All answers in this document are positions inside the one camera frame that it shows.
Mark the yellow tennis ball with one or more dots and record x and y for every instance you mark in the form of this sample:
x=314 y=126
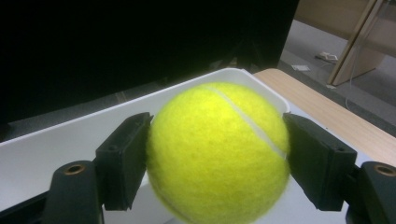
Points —
x=211 y=155

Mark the white paper sheet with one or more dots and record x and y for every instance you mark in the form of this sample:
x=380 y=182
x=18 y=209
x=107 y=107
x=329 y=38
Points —
x=300 y=67

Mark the beige wooden desk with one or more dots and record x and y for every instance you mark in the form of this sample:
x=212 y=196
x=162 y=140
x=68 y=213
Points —
x=367 y=34

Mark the white plastic bin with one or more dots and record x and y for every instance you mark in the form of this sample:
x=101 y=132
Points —
x=62 y=146

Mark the white power strip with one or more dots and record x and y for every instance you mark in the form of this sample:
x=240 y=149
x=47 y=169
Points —
x=327 y=56

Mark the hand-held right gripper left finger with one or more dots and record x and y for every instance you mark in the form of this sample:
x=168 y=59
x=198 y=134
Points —
x=121 y=161

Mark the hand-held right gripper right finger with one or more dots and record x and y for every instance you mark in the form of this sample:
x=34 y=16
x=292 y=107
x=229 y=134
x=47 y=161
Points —
x=317 y=161

